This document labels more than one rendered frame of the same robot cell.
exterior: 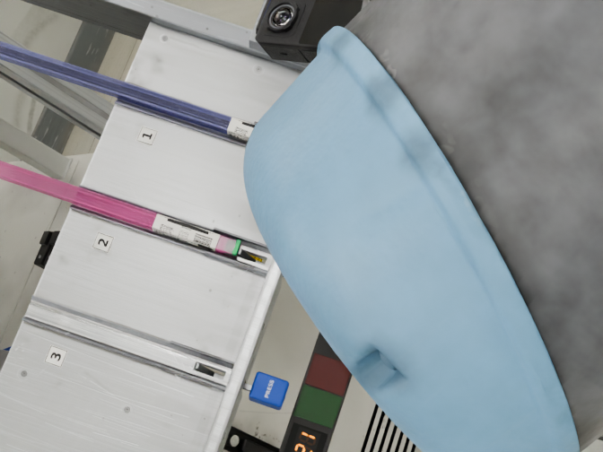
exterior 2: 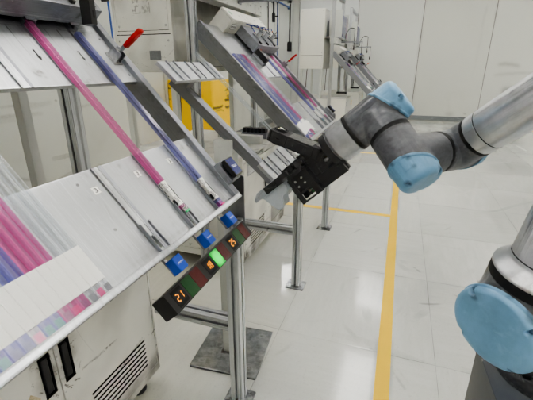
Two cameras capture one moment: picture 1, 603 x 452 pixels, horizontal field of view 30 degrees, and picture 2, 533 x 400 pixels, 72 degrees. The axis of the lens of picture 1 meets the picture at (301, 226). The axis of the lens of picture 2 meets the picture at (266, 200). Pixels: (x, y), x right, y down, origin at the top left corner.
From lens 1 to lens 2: 0.60 m
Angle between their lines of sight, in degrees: 45
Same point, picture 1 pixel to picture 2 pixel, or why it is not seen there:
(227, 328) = (170, 232)
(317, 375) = (193, 274)
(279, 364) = (99, 319)
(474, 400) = not seen: outside the picture
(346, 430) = (97, 374)
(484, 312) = not seen: outside the picture
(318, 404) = (190, 285)
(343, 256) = not seen: outside the picture
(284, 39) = (281, 133)
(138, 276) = (145, 193)
